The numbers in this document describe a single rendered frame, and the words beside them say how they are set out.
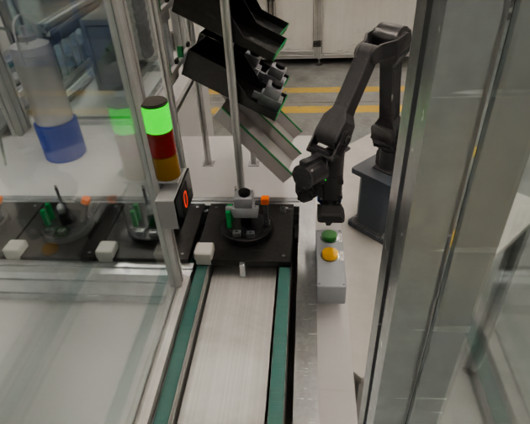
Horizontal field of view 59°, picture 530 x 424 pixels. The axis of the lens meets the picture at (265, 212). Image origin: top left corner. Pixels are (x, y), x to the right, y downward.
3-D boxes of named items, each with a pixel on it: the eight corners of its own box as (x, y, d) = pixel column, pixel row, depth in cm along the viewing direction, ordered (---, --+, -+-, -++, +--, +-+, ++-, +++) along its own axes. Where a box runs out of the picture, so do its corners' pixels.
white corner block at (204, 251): (215, 253, 119) (214, 241, 117) (213, 266, 116) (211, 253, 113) (198, 253, 120) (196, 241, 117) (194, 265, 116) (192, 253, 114)
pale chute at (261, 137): (292, 161, 148) (302, 152, 145) (283, 182, 138) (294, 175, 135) (227, 98, 141) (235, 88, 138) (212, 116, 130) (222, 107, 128)
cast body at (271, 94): (279, 105, 133) (289, 84, 128) (277, 113, 129) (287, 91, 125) (252, 92, 132) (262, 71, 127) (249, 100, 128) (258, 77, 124)
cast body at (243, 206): (259, 208, 122) (257, 186, 118) (257, 218, 118) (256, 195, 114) (227, 208, 122) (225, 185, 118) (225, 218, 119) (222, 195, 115)
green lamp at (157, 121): (175, 123, 88) (171, 98, 85) (168, 135, 84) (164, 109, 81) (149, 123, 88) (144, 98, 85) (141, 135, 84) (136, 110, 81)
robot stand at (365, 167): (416, 225, 139) (426, 167, 127) (385, 246, 132) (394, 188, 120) (377, 204, 149) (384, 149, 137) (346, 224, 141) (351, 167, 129)
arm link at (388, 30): (385, 17, 105) (368, 28, 102) (413, 22, 101) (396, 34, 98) (383, 135, 126) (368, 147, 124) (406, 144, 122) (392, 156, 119)
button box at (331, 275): (341, 246, 127) (341, 228, 123) (345, 304, 110) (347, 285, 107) (315, 246, 128) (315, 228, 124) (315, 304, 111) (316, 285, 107)
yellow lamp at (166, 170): (182, 168, 94) (179, 146, 91) (177, 182, 90) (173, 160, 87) (159, 168, 94) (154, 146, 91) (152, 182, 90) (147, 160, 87)
